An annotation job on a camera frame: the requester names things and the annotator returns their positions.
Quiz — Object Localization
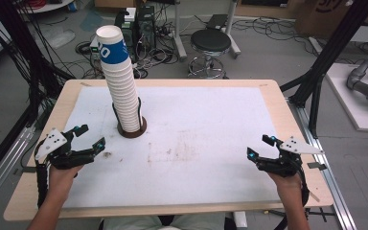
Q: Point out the person's light trousers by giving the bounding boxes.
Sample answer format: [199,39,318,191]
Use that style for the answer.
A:
[103,212,226,230]

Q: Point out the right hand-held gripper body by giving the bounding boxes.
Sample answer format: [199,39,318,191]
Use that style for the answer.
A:
[254,135,326,178]

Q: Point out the black metal frame post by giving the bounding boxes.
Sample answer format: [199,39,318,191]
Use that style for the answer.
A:
[279,0,368,139]
[0,0,75,128]

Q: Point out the brown cup holder stand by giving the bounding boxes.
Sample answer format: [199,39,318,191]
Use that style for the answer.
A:
[111,97,149,139]

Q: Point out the white metal stand leg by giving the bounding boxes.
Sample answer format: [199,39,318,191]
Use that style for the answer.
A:
[223,0,242,59]
[172,0,188,62]

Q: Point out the black tape strip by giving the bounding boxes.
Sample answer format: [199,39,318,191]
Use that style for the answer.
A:
[307,161,328,172]
[12,166,38,176]

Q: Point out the black computer tower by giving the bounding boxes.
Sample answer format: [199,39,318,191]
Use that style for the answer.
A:
[113,5,157,62]

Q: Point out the tangle of floor cables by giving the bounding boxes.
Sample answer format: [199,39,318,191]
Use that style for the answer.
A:
[233,15,320,56]

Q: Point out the white table mat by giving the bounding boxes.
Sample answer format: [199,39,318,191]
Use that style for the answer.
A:
[61,85,285,209]

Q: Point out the hand-held gripper cable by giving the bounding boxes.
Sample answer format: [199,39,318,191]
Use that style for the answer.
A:
[34,139,51,209]
[272,155,311,230]

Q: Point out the left hand-held gripper cable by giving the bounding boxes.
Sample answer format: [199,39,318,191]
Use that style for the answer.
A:
[34,139,51,209]

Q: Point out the person's right hand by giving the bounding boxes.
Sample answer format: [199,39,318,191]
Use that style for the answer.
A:
[265,171,303,201]

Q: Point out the wooden table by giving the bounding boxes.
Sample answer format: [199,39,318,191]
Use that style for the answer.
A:
[3,78,335,222]

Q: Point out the white floor platform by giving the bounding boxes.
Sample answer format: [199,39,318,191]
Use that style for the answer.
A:
[325,62,368,133]

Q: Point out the cardboard box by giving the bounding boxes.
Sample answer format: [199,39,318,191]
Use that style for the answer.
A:
[294,0,368,40]

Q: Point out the black round stool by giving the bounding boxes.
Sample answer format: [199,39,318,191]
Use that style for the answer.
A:
[187,28,233,81]

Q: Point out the small white electronic box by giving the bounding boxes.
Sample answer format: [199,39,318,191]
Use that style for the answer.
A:
[88,34,103,56]

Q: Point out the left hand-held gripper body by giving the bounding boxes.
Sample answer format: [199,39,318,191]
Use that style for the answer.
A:
[34,127,94,171]

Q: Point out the aluminium rail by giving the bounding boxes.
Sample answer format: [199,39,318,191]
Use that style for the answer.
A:
[287,98,357,230]
[0,124,36,215]

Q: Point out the stack of white paper cups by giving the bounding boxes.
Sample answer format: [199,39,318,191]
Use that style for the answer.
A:
[100,57,142,133]

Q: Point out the person's left hand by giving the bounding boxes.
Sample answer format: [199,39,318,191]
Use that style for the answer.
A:
[48,162,84,194]

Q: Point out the right hand-held gripper cable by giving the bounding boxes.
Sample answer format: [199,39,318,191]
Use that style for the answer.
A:
[272,155,311,230]

